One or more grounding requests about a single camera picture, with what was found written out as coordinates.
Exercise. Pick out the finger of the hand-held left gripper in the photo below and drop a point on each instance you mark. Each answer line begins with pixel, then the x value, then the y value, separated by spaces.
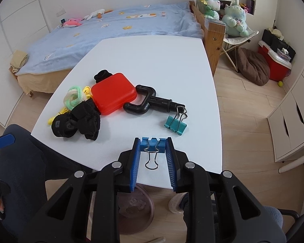
pixel 2 141
pixel 0 188

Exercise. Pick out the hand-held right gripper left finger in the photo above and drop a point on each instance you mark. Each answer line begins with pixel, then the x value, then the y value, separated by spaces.
pixel 134 162

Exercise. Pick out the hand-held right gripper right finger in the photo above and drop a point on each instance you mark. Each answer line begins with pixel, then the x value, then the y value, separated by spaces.
pixel 171 164

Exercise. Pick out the blue binder clip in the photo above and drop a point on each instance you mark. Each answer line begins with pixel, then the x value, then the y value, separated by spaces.
pixel 152 145

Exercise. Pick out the translucent pink bin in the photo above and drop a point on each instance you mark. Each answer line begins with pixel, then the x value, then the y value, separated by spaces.
pixel 141 207

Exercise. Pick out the red plastic box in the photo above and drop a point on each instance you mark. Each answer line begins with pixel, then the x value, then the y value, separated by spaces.
pixel 111 93

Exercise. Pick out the yellow plastic toy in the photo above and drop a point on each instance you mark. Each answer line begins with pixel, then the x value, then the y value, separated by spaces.
pixel 86 90

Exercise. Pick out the teal binder clip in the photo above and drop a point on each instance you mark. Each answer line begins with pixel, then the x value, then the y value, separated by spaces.
pixel 174 125

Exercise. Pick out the person's right white shoe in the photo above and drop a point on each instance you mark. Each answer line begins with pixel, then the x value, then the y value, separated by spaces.
pixel 176 203

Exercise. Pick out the black fabric glove pile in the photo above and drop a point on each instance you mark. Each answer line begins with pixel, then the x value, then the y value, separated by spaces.
pixel 87 119

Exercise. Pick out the beige bed skirt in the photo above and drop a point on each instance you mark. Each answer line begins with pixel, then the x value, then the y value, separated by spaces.
pixel 40 82

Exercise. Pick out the green and white chenille knot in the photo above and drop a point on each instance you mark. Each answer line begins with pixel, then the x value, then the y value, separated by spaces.
pixel 73 97

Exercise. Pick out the beige folded cloth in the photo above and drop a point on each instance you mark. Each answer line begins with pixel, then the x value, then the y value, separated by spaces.
pixel 17 59

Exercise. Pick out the small black sock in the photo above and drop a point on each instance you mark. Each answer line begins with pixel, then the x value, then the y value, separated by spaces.
pixel 102 75

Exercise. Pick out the white pole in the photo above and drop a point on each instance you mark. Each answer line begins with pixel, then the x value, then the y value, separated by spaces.
pixel 296 164

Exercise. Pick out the white drawer cabinet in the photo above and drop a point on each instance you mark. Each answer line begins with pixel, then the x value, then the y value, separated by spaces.
pixel 288 121

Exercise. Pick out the brown bean bag cushion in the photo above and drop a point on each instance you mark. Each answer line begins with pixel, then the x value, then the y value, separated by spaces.
pixel 254 67

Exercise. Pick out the pink plush toy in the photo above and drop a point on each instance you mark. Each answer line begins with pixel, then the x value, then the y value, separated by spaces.
pixel 72 22

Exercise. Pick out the bed with blue blanket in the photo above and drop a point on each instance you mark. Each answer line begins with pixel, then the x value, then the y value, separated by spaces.
pixel 131 22

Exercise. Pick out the red cooler box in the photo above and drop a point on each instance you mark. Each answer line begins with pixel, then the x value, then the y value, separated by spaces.
pixel 273 68

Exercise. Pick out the white folding chair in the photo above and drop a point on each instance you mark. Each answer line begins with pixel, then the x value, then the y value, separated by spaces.
pixel 239 39

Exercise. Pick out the white goose plush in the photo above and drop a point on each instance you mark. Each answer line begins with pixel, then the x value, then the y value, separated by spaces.
pixel 96 14

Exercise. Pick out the light green unicorn plush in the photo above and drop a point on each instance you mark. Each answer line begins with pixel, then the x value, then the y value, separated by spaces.
pixel 234 20

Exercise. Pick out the black bag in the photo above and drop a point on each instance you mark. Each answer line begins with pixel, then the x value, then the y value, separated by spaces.
pixel 276 44

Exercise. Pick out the green dragon plush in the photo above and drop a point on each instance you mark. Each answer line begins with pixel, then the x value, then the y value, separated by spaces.
pixel 211 7

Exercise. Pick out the black box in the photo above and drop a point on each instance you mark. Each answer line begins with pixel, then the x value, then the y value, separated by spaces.
pixel 226 5

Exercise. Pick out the cream hat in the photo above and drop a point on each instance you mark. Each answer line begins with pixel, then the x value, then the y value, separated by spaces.
pixel 277 33

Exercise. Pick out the wooden bed frame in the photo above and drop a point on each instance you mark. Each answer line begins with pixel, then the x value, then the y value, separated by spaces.
pixel 215 45

